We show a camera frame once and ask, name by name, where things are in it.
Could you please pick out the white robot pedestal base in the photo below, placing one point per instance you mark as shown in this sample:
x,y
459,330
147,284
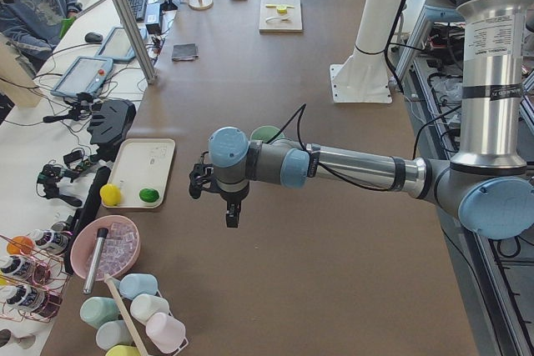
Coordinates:
x,y
363,77

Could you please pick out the bamboo cutting board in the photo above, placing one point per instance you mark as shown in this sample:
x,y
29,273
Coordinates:
x,y
294,26

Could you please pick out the whole yellow lemon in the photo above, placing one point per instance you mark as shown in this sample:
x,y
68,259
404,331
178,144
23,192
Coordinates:
x,y
110,195

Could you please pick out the cream serving tray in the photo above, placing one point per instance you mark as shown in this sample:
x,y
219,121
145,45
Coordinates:
x,y
142,163

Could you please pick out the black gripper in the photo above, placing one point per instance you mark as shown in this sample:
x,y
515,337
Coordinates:
x,y
232,198

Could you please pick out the mint green plastic cup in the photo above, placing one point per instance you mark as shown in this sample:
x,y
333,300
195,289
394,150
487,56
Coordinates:
x,y
96,311

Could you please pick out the mint green bowl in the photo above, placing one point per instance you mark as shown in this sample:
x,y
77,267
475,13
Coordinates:
x,y
267,134

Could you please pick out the copper wire bottle rack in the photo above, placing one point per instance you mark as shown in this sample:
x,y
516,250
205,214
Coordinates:
x,y
32,281

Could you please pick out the yellow plastic knife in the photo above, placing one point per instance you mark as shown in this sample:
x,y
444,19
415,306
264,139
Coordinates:
x,y
273,5

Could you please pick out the grey folded cloth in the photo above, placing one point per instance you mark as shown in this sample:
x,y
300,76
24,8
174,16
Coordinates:
x,y
184,52

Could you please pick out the pink plastic cup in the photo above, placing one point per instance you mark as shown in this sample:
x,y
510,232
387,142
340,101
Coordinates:
x,y
166,332

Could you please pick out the green lime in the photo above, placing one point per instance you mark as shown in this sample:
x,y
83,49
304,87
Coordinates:
x,y
149,195

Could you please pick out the white plastic cup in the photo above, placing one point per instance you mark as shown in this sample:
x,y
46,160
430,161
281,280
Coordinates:
x,y
144,306

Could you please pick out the black gripper mount part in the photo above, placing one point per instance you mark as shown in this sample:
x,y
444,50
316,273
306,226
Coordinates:
x,y
109,126

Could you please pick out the pink bowl of ice cubes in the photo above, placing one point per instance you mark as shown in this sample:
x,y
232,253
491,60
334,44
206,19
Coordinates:
x,y
121,247

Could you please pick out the white ceramic spoon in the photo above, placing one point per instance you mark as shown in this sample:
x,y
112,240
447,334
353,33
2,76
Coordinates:
x,y
278,19

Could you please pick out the blue teach pendant tablet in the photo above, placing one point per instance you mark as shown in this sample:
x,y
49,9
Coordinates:
x,y
85,75

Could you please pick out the aluminium frame post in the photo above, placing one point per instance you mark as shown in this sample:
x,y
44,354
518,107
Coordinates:
x,y
131,28

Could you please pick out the wooden cup holder stick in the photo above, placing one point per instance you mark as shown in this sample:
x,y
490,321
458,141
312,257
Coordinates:
x,y
126,316

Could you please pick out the person in blue hoodie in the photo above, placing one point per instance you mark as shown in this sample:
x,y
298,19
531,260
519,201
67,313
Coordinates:
x,y
34,26

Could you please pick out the metal cylinder muddler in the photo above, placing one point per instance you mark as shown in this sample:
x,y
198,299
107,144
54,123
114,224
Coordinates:
x,y
92,273

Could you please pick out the computer mouse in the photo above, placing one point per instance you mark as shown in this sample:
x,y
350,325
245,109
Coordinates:
x,y
93,37

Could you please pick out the light blue plastic cup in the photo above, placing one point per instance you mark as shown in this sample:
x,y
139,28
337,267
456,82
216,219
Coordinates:
x,y
134,284

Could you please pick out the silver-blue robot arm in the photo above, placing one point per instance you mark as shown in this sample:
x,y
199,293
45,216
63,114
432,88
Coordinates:
x,y
483,185

